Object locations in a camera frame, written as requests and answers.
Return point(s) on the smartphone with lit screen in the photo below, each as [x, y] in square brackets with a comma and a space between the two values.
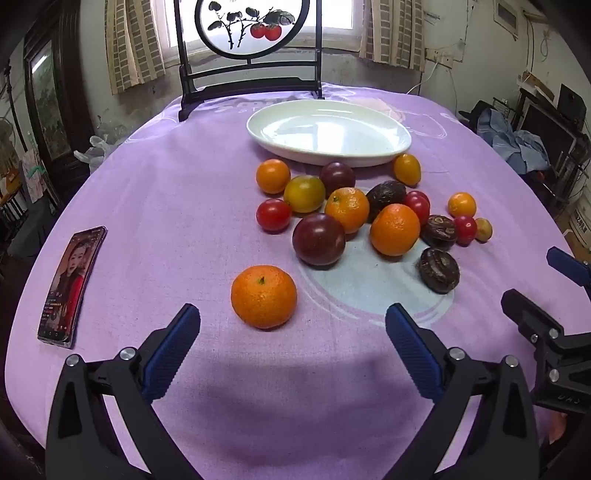
[69, 286]

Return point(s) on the person's right hand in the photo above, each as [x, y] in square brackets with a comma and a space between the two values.
[558, 428]

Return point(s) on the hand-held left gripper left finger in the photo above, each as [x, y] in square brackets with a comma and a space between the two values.
[173, 350]

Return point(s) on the purple tablecloth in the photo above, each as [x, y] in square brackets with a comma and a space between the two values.
[161, 207]

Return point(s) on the small dark purple tomato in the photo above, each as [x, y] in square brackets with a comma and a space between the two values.
[337, 174]

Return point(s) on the yellow-orange plum tomato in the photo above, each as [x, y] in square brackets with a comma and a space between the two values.
[407, 169]

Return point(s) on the blue clothing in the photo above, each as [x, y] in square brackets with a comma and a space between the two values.
[521, 147]

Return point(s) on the black stand with round painting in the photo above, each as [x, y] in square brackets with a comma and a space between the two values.
[183, 83]

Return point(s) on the cardboard box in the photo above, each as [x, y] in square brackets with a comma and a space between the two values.
[535, 85]

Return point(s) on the white plastic bag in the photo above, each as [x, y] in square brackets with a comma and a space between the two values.
[94, 154]

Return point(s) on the dark wrinkled date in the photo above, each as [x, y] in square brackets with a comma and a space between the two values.
[385, 194]

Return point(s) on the small yellow cherry tomato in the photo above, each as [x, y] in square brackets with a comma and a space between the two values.
[484, 230]

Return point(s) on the yellow-green tomato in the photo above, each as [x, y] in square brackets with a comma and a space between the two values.
[304, 194]

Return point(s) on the large mandarin with stem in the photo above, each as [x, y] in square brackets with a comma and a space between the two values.
[263, 297]

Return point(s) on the window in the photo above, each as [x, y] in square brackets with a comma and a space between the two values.
[337, 23]

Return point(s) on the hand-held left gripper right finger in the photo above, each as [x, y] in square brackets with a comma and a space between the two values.
[413, 350]

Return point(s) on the small orange tomato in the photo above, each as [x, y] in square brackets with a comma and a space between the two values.
[461, 205]

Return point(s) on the wall power outlet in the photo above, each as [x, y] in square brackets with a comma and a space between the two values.
[438, 57]

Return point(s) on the white oval plate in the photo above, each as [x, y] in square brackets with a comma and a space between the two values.
[323, 129]

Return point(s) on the wall electrical box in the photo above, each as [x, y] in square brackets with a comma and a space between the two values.
[505, 16]

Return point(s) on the dark purple plum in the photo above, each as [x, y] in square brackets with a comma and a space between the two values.
[318, 240]

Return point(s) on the black equipment rack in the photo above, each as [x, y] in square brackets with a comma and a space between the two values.
[547, 127]

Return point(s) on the checked beige curtain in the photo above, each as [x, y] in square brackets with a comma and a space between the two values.
[134, 46]
[392, 32]

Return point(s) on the dark wooden cabinet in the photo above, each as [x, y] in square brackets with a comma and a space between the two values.
[46, 92]

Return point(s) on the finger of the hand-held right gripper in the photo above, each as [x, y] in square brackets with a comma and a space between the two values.
[570, 267]
[531, 316]

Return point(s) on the white printed sack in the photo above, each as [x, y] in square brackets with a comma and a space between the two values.
[582, 221]

